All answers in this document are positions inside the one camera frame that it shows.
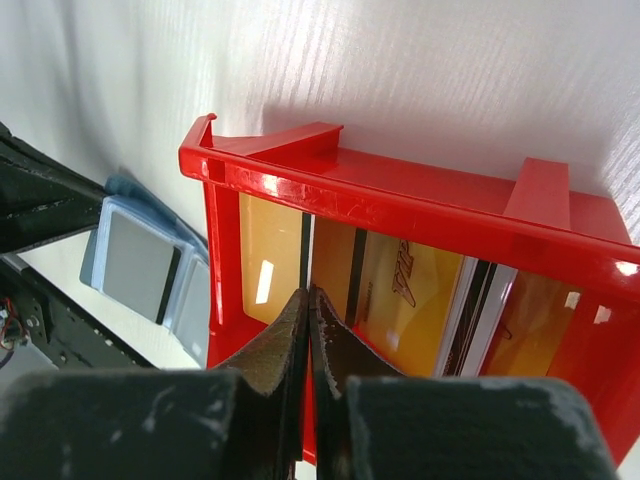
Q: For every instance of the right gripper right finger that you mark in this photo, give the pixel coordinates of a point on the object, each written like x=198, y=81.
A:
x=373, y=422

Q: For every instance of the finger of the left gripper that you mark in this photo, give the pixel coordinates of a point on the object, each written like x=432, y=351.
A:
x=42, y=201

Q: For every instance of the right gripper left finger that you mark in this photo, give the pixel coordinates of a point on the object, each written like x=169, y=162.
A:
x=242, y=419

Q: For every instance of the blue leather card holder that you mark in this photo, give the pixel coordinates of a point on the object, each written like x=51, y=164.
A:
x=189, y=306

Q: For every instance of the black credit card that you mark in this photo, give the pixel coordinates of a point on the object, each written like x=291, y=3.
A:
x=140, y=268

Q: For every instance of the red plastic bin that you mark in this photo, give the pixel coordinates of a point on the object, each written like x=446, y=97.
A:
x=534, y=223

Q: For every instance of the gold VIP credit card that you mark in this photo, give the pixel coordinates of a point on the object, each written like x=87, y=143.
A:
x=404, y=299

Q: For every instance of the stack of credit cards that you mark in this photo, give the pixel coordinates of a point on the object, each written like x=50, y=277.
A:
x=479, y=297

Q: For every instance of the gold magnetic stripe card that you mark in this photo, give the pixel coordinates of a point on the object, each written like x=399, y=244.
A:
x=271, y=245

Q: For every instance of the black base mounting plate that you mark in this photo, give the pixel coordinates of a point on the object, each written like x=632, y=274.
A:
x=34, y=311

